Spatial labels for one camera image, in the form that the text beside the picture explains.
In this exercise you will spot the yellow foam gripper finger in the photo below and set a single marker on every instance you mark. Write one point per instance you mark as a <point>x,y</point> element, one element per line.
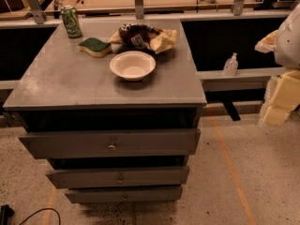
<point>267,44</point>

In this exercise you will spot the grey top drawer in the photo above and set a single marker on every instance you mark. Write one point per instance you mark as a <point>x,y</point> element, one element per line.
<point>101,144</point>

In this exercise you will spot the grey drawer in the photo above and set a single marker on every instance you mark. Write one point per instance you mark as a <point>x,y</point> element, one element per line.
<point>101,144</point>
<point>124,194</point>
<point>119,177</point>

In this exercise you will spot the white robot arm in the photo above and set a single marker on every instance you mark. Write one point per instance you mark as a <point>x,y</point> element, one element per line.
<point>284,42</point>

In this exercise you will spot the grey drawer cabinet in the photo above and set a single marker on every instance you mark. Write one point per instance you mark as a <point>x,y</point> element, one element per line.
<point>68,90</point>

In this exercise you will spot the grey bottom drawer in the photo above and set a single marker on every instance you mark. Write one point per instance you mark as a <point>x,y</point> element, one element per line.
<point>124,194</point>

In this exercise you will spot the grey middle drawer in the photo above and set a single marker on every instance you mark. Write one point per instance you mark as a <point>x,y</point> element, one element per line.
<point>119,177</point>

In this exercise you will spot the clear sanitizer bottle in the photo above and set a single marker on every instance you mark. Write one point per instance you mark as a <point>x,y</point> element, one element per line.
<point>231,65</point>

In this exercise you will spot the white bowl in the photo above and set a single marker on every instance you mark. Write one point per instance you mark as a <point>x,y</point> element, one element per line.
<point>132,66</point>

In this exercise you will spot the crumpled chip bag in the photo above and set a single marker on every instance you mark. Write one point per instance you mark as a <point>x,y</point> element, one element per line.
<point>141,36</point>

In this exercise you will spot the green yellow sponge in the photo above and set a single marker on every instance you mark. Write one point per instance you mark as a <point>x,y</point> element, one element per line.
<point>95,47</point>

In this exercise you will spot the green soda can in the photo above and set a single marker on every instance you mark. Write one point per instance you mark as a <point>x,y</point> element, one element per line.
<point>70,21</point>

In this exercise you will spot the black object floor corner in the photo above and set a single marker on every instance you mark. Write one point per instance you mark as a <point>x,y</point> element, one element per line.
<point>6,212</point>

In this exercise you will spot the middle metal bracket post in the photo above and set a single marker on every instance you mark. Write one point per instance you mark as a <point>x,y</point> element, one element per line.
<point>139,12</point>

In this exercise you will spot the left metal bracket post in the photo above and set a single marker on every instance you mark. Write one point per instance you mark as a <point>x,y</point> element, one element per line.
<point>37,13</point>

